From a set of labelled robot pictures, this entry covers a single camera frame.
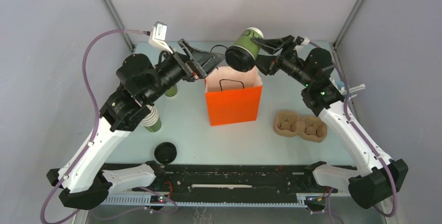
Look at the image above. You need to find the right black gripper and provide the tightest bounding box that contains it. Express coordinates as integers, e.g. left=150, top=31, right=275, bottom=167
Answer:
left=247, top=34, right=313, bottom=88

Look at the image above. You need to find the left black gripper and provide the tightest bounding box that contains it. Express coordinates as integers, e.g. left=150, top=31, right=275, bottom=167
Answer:
left=145, top=38, right=225, bottom=104

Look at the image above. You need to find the green paper coffee cup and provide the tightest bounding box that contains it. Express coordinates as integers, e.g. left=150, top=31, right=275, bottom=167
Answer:
left=164, top=84, right=178, bottom=97

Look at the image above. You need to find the orange paper bag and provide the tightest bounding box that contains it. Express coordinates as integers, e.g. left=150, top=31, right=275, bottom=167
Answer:
left=204, top=66, right=263, bottom=127

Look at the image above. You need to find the brown pulp cup carrier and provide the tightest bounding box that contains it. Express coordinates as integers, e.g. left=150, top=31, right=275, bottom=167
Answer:
left=273, top=110, right=328, bottom=143

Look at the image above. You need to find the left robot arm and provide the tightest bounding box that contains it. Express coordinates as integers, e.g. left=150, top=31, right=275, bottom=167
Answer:
left=46, top=40, right=225, bottom=210

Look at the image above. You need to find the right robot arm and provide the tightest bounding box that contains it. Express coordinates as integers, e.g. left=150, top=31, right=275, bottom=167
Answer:
left=252, top=35, right=409, bottom=209

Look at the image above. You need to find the blue cup of stirrers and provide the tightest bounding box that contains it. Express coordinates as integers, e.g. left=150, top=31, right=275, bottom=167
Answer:
left=333, top=81, right=366, bottom=99

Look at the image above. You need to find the stack of paper cups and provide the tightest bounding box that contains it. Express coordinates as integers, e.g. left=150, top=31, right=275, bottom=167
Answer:
left=140, top=105, right=162, bottom=132

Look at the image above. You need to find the stack of black lids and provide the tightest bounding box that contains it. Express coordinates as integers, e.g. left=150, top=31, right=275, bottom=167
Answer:
left=154, top=142, right=177, bottom=165

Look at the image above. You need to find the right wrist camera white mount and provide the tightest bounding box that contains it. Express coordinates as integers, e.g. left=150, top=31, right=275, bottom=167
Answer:
left=294, top=36, right=311, bottom=46

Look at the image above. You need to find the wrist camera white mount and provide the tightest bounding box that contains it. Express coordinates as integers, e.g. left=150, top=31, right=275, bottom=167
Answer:
left=294, top=36, right=311, bottom=46
left=148, top=21, right=174, bottom=54

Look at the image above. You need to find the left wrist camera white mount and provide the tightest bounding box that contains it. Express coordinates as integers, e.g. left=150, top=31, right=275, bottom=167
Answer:
left=148, top=21, right=174, bottom=54

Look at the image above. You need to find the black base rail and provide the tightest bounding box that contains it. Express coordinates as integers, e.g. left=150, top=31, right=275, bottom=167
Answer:
left=110, top=163, right=357, bottom=205

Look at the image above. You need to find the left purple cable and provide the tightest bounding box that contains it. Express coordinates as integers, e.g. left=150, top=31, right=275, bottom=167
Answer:
left=40, top=28, right=178, bottom=224

